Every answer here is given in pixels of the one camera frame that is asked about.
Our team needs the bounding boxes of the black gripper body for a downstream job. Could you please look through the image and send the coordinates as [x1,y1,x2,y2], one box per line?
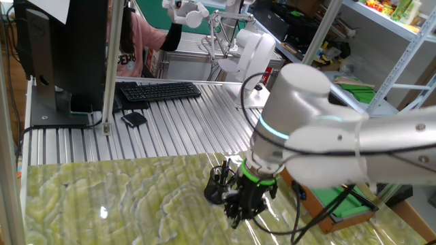
[234,173,279,214]

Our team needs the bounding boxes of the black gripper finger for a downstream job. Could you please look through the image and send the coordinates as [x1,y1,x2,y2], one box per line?
[243,199,269,221]
[223,194,245,229]

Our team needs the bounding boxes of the black sleeved forearm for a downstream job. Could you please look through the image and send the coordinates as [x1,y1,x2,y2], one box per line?
[159,22,184,52]

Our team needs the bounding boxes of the black mesh pen holder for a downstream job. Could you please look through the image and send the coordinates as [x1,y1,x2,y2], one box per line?
[203,165,239,206]

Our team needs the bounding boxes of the black clip pen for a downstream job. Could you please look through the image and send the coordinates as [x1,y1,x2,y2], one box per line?
[219,158,232,186]

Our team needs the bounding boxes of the mini pool table toy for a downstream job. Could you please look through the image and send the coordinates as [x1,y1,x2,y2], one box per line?
[279,168,379,234]

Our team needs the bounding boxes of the wooden cue stick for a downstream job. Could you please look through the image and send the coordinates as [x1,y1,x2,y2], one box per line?
[356,191,377,208]

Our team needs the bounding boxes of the green marble pattern mat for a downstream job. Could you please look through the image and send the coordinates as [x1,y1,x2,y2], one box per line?
[22,151,429,245]

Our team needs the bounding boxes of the black wallet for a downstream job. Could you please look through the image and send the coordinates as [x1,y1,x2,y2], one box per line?
[121,111,149,129]

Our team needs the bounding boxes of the black keyboard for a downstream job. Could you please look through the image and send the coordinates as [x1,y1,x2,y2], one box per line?
[120,81,202,103]

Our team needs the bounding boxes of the silver aluminium case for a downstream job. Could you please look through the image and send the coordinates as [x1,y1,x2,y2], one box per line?
[157,29,285,82]

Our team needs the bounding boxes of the black plastic stand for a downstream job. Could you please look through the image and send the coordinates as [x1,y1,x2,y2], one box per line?
[376,183,414,208]

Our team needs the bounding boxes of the black mouse pad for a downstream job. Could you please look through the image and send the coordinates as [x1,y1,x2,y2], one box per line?
[114,81,151,112]

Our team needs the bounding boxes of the brown cardboard box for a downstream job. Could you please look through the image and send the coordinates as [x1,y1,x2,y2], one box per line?
[390,199,436,242]

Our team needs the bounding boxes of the white red carton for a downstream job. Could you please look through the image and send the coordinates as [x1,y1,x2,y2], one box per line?
[146,47,161,78]

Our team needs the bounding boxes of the black storage case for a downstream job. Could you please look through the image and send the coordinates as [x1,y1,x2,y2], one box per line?
[251,5,320,45]

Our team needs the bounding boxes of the silver articulated stand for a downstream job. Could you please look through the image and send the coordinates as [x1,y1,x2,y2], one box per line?
[203,9,255,81]

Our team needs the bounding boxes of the person in pink shirt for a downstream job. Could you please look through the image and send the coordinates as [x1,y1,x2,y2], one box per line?
[115,0,168,78]

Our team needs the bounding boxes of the white metal shelf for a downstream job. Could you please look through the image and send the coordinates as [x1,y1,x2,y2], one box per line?
[243,0,436,116]

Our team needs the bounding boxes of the black computer monitor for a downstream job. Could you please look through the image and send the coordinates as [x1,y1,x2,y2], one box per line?
[12,0,110,129]

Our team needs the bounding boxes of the red yellow snack packs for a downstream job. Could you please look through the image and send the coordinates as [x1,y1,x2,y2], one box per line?
[366,0,392,16]

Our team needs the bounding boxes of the pale drink bottle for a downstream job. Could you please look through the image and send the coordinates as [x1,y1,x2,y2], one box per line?
[400,0,423,25]

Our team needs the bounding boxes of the white paper note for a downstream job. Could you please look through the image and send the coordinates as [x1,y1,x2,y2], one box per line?
[27,0,71,25]

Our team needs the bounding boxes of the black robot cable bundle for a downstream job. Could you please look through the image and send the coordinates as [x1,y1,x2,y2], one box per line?
[239,71,436,245]

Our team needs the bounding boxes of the aluminium frame post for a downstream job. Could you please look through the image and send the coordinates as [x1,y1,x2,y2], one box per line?
[101,0,125,136]
[376,183,403,205]
[301,0,344,66]
[0,50,27,245]

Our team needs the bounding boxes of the white teleoperation handle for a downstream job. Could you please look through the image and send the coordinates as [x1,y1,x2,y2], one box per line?
[161,0,211,29]

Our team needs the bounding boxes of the black monitor cable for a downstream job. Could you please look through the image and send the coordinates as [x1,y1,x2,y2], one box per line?
[15,117,104,165]

